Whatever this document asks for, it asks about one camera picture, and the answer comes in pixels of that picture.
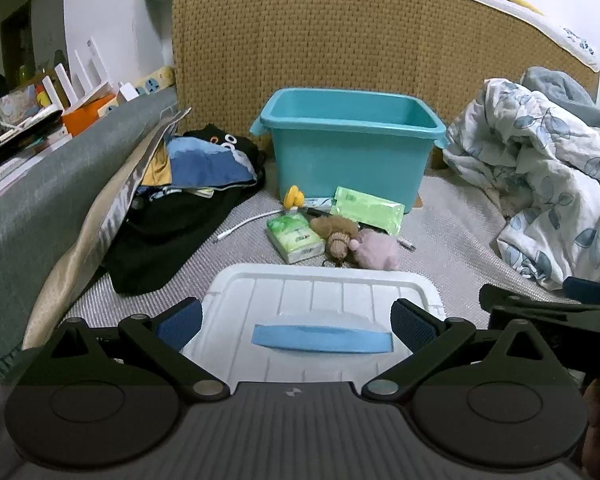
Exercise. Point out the green wet wipes packet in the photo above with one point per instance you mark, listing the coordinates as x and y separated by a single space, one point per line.
365 210

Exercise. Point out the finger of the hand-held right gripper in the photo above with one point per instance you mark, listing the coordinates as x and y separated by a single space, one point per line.
587 291
570 325

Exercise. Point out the pink plush toy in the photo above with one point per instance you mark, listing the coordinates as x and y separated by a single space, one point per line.
375 252

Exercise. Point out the green tissue pack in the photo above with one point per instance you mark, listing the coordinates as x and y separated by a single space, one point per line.
292 237

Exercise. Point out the silver beige pillow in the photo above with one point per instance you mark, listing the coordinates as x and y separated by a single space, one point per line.
95 220

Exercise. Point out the black clothing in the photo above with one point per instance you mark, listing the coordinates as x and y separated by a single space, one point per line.
170 240

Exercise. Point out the teal plastic storage bin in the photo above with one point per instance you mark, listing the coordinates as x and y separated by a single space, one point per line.
350 160

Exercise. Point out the orange box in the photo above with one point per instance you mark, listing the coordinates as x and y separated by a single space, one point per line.
82 117

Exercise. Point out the white charger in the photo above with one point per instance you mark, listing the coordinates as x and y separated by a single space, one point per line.
127 92

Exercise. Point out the yellow power strip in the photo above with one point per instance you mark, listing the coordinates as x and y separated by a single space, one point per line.
155 82

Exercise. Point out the printed paper cup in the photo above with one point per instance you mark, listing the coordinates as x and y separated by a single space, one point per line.
12 107

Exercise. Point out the grey woven bed mat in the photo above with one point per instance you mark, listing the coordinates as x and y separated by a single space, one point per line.
455 240

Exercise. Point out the woven wicker headboard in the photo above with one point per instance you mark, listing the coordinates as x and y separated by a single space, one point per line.
330 35

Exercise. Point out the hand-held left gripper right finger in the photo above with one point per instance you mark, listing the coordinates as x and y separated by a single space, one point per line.
412 324

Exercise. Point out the small yellow toy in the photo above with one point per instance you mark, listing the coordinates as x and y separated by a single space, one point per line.
293 197

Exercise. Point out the small silver pen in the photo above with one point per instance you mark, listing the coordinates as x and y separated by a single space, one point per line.
406 244

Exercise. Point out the floral white duvet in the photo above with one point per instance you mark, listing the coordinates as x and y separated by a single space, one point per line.
540 170

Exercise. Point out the black tablet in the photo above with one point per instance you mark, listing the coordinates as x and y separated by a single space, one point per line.
20 137

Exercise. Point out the yellow cloth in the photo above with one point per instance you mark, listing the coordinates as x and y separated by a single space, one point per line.
156 172

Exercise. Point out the black marker pen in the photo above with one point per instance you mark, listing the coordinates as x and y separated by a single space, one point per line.
317 211

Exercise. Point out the white router with antennas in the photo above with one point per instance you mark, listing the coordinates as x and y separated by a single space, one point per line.
87 85

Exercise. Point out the blue clothing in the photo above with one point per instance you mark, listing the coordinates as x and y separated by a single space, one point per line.
205 165

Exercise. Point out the brown plush toy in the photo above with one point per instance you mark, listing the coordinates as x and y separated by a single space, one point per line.
337 240

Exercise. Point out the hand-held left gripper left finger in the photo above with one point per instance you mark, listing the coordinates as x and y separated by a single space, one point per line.
180 322

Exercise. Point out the blue-grey blanket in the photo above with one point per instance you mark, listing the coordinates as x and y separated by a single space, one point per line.
555 82

